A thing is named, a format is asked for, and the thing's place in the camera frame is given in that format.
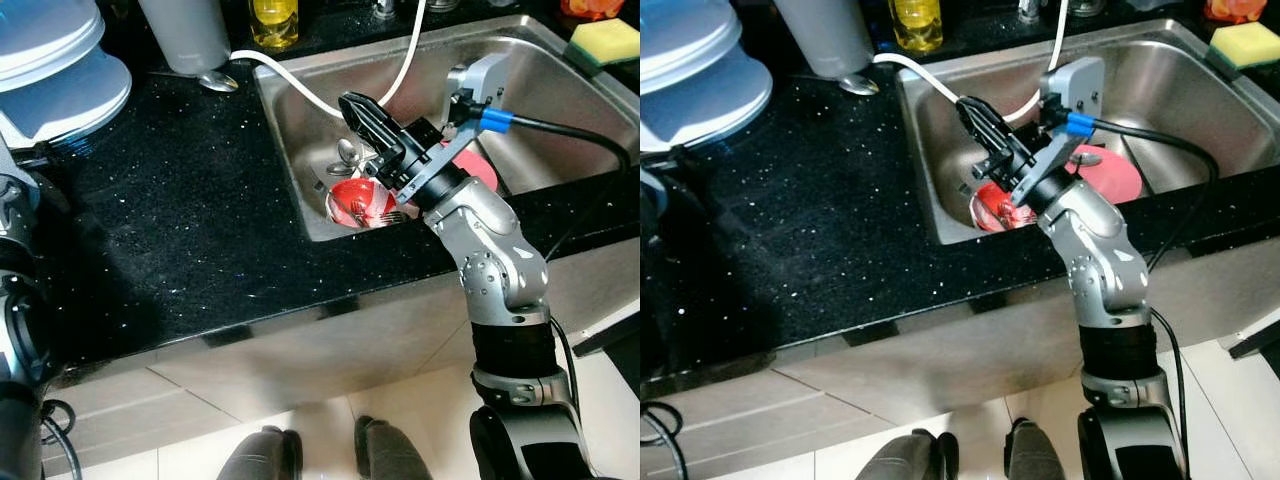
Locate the yellow green sponge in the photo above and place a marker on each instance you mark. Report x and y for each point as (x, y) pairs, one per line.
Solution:
(1245, 45)
(605, 40)

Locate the yellow dish soap bottle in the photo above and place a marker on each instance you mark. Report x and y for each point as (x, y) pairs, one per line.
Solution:
(915, 25)
(275, 25)

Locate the red and white bowl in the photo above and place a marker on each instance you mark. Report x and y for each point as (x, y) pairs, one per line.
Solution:
(993, 210)
(355, 205)

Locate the grey robot right leg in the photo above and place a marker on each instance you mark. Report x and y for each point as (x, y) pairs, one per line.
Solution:
(1035, 455)
(390, 455)

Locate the steel spoon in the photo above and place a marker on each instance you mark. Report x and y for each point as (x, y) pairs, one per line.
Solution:
(348, 151)
(218, 81)
(860, 84)

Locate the wide grey cabinet front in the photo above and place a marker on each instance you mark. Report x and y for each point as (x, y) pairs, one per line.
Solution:
(350, 340)
(950, 345)

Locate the pink plate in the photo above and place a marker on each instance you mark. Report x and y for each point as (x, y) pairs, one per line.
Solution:
(1110, 175)
(483, 170)

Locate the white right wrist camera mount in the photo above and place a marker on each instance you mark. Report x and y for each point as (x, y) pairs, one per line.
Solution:
(485, 85)
(1078, 88)

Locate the grey canister red round sticker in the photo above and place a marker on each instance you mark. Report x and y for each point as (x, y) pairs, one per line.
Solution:
(828, 35)
(190, 35)

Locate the red food packet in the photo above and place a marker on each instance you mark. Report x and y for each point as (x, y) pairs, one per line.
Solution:
(1232, 10)
(590, 8)

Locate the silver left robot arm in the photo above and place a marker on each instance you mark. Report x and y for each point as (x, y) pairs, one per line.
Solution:
(20, 300)

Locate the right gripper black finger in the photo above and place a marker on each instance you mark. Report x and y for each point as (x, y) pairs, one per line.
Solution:
(372, 115)
(986, 120)
(372, 142)
(986, 148)

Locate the chrome tap with white tape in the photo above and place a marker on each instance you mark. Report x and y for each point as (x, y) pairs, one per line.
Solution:
(385, 8)
(1028, 8)

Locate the white tiered storage container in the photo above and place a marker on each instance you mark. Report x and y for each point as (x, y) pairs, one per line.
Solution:
(60, 80)
(700, 80)

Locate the black panel edge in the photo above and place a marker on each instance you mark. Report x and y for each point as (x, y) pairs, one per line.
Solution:
(1258, 340)
(610, 335)

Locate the stainless steel sink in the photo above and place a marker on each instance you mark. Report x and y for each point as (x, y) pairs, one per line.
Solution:
(1200, 100)
(580, 90)

